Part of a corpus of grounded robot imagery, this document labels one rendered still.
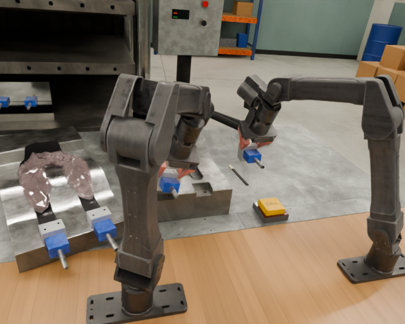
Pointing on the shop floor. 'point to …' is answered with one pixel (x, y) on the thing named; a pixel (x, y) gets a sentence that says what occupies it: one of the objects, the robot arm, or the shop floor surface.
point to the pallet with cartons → (397, 72)
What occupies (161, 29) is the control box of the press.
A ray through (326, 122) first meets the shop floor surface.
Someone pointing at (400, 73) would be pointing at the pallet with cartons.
